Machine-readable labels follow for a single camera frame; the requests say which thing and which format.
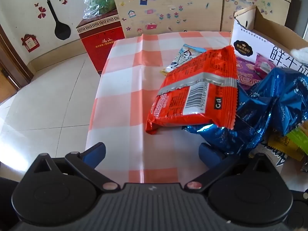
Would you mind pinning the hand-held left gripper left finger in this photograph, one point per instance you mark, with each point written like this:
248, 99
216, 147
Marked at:
96, 152

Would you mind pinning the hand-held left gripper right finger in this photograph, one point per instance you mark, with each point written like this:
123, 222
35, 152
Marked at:
209, 154

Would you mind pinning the blue foil snack packet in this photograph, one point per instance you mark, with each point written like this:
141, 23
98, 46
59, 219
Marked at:
228, 127
284, 93

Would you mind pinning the orange snack packet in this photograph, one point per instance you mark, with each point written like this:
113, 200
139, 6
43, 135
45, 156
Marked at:
192, 81

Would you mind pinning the yellow snack packet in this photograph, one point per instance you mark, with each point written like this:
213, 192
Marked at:
284, 146

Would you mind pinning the purple snack packet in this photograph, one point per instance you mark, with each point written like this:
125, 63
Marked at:
247, 78

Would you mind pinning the pale cartoon snack packet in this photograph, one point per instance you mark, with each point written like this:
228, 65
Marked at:
182, 55

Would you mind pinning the magenta snack packet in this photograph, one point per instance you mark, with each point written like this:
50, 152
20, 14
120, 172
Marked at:
264, 65

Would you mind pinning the white printed cardboard box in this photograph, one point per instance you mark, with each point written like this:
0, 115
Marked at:
252, 45

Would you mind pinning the green snack packet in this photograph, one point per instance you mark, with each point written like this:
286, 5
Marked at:
299, 139

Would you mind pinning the red patterned box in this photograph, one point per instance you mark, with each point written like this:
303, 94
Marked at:
101, 43

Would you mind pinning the clear bag of green vegetables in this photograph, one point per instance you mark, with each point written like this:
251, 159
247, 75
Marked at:
98, 2

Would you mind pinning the wooden cabinet with stickers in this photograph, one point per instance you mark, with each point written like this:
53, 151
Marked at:
168, 9

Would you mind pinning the brown wooden door frame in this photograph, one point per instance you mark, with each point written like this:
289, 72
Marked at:
9, 69

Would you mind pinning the black vase wall sticker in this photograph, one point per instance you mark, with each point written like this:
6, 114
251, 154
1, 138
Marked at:
61, 30

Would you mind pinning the red house wall sticker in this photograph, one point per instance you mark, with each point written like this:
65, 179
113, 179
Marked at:
29, 43

